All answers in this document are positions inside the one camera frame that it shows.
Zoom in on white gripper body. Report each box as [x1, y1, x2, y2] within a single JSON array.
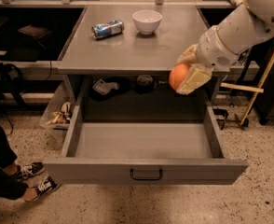
[[195, 25, 239, 69]]

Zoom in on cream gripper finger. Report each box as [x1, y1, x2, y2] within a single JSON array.
[[176, 64, 212, 95], [176, 44, 198, 64]]

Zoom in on orange fruit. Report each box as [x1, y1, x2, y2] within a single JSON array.
[[169, 63, 191, 91]]

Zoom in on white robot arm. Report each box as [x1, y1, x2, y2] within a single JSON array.
[[169, 0, 274, 95]]

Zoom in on grey open top drawer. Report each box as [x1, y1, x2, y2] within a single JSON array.
[[44, 106, 248, 185]]

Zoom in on black tape roll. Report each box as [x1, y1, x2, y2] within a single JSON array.
[[135, 75, 155, 93]]

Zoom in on white ceramic bowl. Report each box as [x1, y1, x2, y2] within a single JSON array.
[[132, 10, 162, 35]]

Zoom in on grey cabinet table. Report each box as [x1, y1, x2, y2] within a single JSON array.
[[57, 4, 231, 123]]

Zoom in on blue crushed soda can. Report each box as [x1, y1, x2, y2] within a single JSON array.
[[91, 20, 125, 39]]

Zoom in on white paper packet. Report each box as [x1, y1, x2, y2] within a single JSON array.
[[92, 79, 119, 95]]

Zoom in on clear plastic bin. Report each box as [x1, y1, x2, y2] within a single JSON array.
[[39, 82, 73, 143]]

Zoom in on dark notebook on shelf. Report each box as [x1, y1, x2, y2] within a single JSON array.
[[18, 24, 50, 39]]

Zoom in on black sneaker near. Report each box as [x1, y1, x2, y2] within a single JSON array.
[[33, 176, 60, 202]]

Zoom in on black sneaker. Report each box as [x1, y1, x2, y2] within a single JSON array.
[[13, 162, 45, 181], [33, 176, 60, 202]]

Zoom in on black sneaker far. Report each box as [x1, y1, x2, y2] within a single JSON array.
[[13, 162, 45, 181]]

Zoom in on person's legs black trousers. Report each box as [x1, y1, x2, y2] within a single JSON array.
[[0, 126, 36, 202]]

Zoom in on wooden stick frame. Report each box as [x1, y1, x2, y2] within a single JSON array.
[[221, 50, 274, 127]]

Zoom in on black drawer handle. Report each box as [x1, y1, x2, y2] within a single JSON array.
[[130, 169, 163, 181]]

